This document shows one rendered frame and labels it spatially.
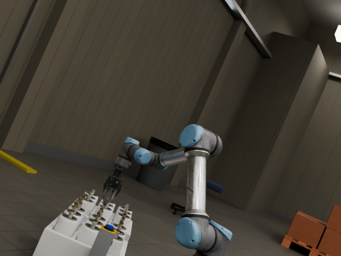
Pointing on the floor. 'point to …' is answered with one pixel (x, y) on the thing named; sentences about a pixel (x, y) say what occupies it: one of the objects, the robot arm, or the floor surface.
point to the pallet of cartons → (316, 233)
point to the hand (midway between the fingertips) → (106, 200)
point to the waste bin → (154, 182)
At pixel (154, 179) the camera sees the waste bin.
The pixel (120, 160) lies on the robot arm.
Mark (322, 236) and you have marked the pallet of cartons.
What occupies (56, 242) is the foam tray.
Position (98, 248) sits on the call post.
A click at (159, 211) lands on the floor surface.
